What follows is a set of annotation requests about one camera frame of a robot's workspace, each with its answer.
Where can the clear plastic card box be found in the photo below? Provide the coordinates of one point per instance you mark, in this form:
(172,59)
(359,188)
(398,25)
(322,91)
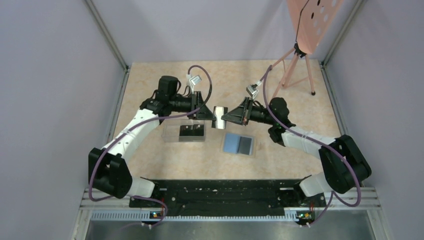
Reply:
(170,133)

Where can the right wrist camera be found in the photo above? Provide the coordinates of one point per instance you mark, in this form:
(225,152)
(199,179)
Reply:
(252,89)

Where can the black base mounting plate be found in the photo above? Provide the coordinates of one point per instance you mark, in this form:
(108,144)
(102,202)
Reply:
(228,198)

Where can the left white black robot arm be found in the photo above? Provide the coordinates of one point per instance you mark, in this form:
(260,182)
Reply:
(108,167)

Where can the pink tripod music stand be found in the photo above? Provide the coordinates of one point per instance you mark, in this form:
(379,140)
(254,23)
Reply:
(311,19)

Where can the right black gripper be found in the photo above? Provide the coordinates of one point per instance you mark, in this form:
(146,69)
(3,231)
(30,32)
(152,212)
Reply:
(238,115)

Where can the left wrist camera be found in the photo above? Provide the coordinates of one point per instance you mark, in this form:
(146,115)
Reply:
(192,81)

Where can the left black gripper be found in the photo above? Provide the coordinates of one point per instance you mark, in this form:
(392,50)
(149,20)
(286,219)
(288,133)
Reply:
(204,114)

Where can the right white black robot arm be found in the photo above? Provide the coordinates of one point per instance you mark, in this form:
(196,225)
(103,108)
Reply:
(344,166)

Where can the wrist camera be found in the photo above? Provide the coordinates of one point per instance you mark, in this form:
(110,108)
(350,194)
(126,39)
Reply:
(252,89)
(192,81)

